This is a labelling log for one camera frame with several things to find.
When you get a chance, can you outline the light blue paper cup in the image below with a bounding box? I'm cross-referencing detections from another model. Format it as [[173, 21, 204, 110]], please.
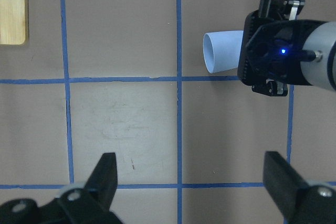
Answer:
[[203, 30, 243, 73]]

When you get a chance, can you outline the wooden mug tree stand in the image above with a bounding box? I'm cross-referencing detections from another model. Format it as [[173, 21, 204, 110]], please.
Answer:
[[1, 0, 28, 46]]

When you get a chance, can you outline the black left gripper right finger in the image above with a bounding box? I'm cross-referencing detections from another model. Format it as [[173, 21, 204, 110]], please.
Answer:
[[263, 151, 335, 223]]

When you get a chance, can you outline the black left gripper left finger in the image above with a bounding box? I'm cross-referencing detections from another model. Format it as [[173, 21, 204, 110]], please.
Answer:
[[1, 153, 122, 223]]

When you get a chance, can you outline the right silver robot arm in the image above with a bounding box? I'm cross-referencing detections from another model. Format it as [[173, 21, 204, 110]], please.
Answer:
[[237, 0, 335, 97]]

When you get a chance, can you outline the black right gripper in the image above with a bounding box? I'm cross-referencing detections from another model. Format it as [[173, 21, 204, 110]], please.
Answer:
[[237, 0, 325, 97]]

